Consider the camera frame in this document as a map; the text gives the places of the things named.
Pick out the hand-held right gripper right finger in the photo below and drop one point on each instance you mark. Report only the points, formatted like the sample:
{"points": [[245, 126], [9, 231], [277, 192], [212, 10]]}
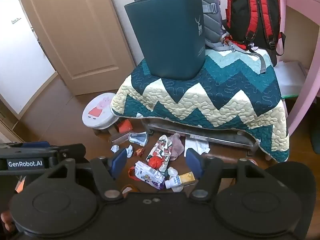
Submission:
{"points": [[193, 162]]}

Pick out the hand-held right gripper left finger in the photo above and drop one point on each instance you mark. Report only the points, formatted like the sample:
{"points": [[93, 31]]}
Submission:
{"points": [[118, 161]]}

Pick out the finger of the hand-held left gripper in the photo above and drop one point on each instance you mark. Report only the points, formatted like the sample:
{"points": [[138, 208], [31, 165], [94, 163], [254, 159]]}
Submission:
{"points": [[68, 152], [35, 145]]}

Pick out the dark teal trash bin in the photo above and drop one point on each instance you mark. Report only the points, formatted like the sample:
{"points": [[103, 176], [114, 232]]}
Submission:
{"points": [[165, 35]]}

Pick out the person's left hand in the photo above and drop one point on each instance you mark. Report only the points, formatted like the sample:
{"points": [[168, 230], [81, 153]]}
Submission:
{"points": [[5, 221]]}

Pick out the crumpled white paper ball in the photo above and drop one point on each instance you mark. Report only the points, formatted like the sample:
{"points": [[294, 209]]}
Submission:
{"points": [[115, 148]]}

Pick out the white crumpled wrapper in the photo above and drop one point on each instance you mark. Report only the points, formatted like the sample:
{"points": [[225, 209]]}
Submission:
{"points": [[130, 151]]}

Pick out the white paper sheet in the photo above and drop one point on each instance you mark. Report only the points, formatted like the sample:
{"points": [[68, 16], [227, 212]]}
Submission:
{"points": [[196, 146]]}

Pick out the yellow drink carton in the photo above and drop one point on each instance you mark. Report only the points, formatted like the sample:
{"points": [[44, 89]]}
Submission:
{"points": [[187, 178]]}

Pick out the red plastic wrapper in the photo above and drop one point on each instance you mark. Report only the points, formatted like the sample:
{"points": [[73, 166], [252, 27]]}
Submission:
{"points": [[131, 173]]}

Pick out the small hair comb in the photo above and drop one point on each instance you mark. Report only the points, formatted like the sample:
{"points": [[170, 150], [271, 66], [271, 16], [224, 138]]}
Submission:
{"points": [[118, 139]]}

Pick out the red candy wrapper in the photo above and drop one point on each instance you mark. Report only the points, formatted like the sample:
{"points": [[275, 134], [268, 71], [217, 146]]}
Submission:
{"points": [[139, 151]]}

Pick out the crumpled white tissue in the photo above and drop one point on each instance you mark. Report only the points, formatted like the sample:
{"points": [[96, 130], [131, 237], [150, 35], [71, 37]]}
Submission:
{"points": [[172, 172]]}

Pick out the small white plastic bottle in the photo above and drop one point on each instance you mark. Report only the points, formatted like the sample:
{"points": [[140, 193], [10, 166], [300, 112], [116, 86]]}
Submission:
{"points": [[173, 182]]}

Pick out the purple white drink carton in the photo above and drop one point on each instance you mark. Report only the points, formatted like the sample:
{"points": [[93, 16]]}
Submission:
{"points": [[148, 175]]}

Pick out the printed snack bag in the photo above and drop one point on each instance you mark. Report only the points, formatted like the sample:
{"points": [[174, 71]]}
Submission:
{"points": [[162, 150]]}

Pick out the round white cartoon stool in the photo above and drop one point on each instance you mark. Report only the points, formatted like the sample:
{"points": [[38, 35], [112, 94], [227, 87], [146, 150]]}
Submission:
{"points": [[96, 110]]}

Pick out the zigzag quilted blanket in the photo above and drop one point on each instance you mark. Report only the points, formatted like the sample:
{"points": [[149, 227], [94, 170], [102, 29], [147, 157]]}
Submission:
{"points": [[212, 97]]}

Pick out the white cabinet door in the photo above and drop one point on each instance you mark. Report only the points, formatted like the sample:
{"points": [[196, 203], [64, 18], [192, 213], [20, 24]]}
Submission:
{"points": [[22, 67]]}

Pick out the beige wooden door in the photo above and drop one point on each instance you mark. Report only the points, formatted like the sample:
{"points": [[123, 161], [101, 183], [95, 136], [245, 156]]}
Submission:
{"points": [[82, 30]]}

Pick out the pink desk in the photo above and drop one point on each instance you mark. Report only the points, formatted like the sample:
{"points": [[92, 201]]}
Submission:
{"points": [[303, 100]]}

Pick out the white storage box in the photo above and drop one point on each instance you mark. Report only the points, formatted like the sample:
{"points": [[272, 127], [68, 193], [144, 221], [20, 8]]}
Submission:
{"points": [[291, 76]]}

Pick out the purple grey backpack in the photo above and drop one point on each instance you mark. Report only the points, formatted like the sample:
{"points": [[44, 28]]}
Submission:
{"points": [[212, 17]]}

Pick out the red black backpack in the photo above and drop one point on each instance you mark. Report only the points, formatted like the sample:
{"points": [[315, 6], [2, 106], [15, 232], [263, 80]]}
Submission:
{"points": [[240, 12]]}

